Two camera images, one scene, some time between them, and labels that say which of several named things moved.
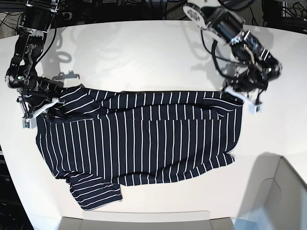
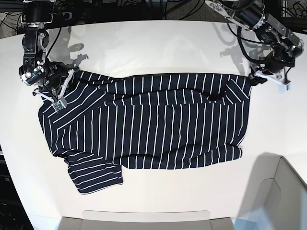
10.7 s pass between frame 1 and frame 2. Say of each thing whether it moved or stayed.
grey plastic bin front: stayed
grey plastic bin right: stayed
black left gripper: moved
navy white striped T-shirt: moved
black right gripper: moved
